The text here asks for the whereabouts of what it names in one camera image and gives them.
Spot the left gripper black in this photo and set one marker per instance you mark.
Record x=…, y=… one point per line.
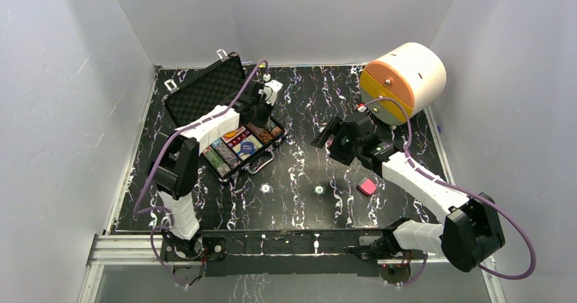
x=260, y=113

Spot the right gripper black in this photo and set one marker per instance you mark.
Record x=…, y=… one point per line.
x=336, y=126

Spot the blue small blind button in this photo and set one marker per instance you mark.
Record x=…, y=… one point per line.
x=247, y=147

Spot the black poker chip case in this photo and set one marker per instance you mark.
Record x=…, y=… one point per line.
x=218, y=100

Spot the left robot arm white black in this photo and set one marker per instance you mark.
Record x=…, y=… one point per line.
x=174, y=172

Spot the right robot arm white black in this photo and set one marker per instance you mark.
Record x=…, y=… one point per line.
x=468, y=230

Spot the brown chip row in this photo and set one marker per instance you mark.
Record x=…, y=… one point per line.
x=261, y=134

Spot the purple green chip row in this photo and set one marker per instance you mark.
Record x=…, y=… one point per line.
x=274, y=129

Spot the red playing card deck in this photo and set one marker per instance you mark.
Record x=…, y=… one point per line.
x=241, y=129

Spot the blue playing card deck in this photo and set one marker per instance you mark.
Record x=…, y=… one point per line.
x=257, y=146

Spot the red dice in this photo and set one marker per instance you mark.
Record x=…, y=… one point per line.
x=239, y=138

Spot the blue orange chip row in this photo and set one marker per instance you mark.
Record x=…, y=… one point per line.
x=227, y=155

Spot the red green chip row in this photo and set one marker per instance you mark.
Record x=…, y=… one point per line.
x=214, y=159

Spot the green poker chip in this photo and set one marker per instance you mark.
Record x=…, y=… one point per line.
x=319, y=190

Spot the pink dealer button block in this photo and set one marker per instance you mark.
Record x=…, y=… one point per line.
x=367, y=187

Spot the blue white poker chip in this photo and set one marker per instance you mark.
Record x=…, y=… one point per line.
x=265, y=188

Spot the round orange yellow drawer cabinet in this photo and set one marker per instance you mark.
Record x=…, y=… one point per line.
x=401, y=83

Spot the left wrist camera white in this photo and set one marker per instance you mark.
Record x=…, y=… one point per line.
x=271, y=90

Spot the aluminium rail frame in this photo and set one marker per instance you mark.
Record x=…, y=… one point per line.
x=113, y=250

